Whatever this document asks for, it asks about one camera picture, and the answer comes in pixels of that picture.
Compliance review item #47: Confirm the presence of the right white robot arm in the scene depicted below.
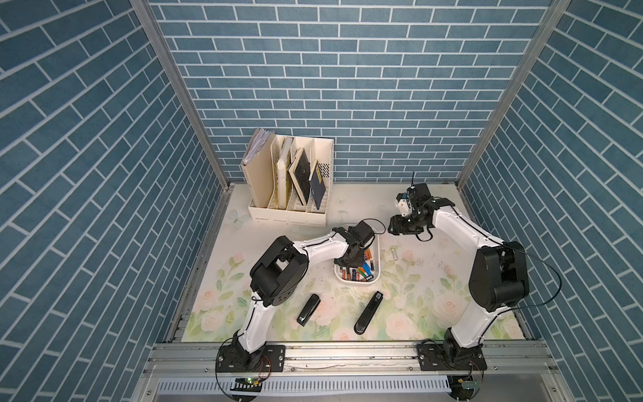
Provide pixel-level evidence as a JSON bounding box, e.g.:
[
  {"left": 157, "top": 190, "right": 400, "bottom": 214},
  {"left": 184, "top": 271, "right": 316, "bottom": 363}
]
[{"left": 388, "top": 184, "right": 529, "bottom": 352}]

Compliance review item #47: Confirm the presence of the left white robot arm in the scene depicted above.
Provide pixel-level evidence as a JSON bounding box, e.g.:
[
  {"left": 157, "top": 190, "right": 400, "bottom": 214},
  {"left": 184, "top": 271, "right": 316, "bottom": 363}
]
[{"left": 232, "top": 221, "right": 376, "bottom": 356}]

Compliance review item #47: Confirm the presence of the white plastic storage box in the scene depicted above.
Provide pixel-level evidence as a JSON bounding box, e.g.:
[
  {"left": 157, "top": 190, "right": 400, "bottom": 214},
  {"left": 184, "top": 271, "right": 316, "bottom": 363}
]
[{"left": 331, "top": 221, "right": 381, "bottom": 286}]

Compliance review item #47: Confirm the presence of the dark blue notebook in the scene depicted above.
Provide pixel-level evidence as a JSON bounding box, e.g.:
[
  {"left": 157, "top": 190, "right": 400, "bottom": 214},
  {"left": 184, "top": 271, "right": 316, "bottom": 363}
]
[{"left": 309, "top": 161, "right": 326, "bottom": 210}]

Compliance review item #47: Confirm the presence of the floral table mat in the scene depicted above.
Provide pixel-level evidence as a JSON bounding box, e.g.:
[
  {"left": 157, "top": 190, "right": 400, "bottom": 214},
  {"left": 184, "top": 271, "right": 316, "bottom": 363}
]
[{"left": 181, "top": 184, "right": 472, "bottom": 343}]

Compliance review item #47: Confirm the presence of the long black stapler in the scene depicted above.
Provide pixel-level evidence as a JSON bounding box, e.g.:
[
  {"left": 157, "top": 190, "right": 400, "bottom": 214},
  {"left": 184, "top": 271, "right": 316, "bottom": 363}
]
[{"left": 353, "top": 291, "right": 383, "bottom": 335}]

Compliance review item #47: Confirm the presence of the beige desktop file organizer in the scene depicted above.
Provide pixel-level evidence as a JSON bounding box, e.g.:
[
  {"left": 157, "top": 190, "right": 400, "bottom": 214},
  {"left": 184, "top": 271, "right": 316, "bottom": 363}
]
[{"left": 241, "top": 128, "right": 335, "bottom": 227}]

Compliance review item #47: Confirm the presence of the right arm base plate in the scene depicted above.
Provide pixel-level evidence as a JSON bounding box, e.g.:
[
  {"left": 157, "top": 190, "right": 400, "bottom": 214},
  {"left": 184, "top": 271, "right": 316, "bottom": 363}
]
[{"left": 416, "top": 341, "right": 487, "bottom": 371}]

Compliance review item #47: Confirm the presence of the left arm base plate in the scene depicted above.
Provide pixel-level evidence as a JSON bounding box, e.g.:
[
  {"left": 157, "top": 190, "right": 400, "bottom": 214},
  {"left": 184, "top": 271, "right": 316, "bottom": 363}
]
[{"left": 216, "top": 343, "right": 286, "bottom": 373}]

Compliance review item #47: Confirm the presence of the aluminium mounting rail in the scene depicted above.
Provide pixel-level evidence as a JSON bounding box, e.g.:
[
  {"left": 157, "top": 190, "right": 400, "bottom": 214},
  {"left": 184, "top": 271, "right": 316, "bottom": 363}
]
[{"left": 142, "top": 340, "right": 558, "bottom": 378}]

